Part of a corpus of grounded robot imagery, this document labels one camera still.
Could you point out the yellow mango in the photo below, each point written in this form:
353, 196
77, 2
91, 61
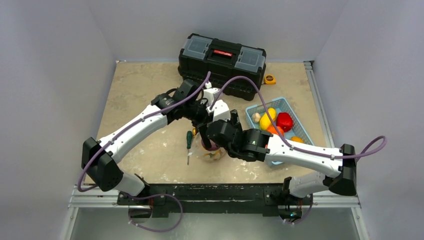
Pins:
267, 119

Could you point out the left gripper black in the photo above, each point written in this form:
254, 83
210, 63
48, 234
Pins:
207, 116

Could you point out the red bell pepper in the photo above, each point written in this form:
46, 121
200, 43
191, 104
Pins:
284, 121

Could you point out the black plastic toolbox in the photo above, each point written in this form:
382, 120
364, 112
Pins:
225, 60

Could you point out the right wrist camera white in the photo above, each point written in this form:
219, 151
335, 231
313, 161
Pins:
219, 111

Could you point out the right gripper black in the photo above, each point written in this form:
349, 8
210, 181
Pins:
212, 133

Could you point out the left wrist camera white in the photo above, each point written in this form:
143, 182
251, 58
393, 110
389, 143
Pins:
210, 93

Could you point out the yellow tape measure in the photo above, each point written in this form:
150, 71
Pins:
269, 80

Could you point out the clear zip top bag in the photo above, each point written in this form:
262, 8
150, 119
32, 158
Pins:
199, 152

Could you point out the green handled screwdriver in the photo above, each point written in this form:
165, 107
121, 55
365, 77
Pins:
189, 140

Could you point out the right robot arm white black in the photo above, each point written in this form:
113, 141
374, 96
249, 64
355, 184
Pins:
333, 169

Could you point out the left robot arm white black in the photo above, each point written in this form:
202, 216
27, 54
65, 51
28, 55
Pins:
100, 158

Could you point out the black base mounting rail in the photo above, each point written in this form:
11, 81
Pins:
267, 199

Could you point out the peach apple fruit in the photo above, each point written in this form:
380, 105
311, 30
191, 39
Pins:
297, 139

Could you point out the light blue plastic basket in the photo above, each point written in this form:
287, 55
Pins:
280, 105

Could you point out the beige mushroom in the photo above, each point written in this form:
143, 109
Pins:
256, 117

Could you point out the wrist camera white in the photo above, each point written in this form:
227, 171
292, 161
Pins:
210, 93
219, 111

